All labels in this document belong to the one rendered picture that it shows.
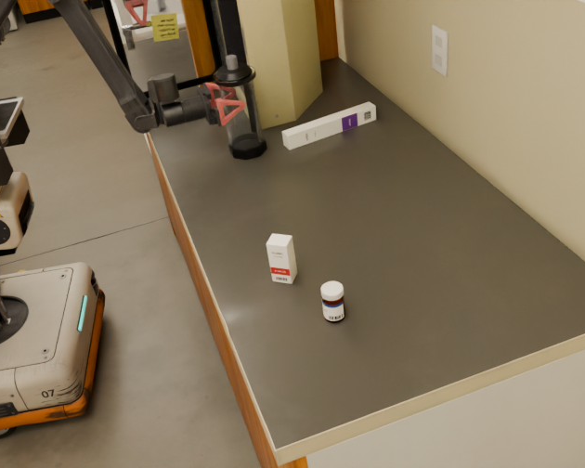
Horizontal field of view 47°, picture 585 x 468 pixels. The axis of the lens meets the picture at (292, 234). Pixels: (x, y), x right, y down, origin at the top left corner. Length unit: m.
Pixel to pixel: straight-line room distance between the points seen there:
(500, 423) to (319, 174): 0.75
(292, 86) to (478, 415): 1.06
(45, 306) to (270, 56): 1.29
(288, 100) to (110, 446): 1.29
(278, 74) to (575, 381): 1.09
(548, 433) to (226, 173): 0.97
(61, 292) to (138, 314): 0.37
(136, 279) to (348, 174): 1.57
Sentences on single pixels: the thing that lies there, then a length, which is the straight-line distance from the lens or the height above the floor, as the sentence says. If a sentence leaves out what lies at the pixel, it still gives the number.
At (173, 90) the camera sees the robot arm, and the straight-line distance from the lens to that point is 1.71.
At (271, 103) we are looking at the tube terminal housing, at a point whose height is 1.01.
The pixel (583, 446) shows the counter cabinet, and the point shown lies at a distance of 1.55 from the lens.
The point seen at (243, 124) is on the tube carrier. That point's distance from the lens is 1.75.
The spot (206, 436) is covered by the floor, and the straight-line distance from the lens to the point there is 2.34.
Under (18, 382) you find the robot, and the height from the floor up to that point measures 0.26.
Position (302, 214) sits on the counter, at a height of 0.94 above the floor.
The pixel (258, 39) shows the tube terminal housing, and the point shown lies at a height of 1.20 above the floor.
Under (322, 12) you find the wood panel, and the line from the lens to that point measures 2.29.
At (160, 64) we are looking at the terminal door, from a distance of 2.12.
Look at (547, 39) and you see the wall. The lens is 1.41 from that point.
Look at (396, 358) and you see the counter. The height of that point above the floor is 0.94.
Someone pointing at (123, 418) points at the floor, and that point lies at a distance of 2.48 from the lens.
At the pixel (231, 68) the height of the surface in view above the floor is 1.19.
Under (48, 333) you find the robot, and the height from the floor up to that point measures 0.28.
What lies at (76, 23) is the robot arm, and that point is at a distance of 1.72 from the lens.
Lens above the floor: 1.82
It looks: 36 degrees down
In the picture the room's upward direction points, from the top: 8 degrees counter-clockwise
